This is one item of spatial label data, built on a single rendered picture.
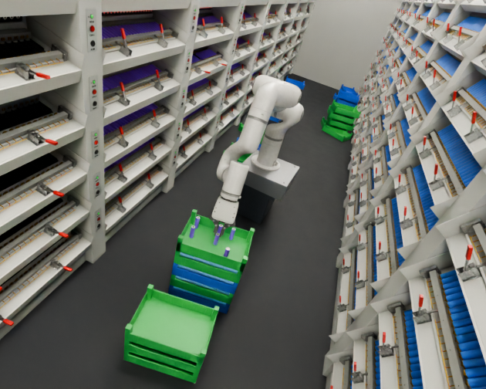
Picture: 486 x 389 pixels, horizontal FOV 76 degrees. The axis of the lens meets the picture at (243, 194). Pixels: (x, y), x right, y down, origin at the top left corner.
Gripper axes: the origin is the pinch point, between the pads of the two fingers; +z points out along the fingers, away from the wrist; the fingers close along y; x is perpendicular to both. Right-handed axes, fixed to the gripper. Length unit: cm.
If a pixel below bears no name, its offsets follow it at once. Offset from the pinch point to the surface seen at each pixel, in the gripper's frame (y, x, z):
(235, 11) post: 37, -90, -117
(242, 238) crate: -11.3, -9.7, 3.2
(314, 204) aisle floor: -60, -110, -8
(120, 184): 53, -14, -2
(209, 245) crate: 2.1, 0.1, 7.8
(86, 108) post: 55, 25, -35
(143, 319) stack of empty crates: 17.0, 23.0, 36.1
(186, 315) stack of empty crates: 1.7, 16.4, 33.0
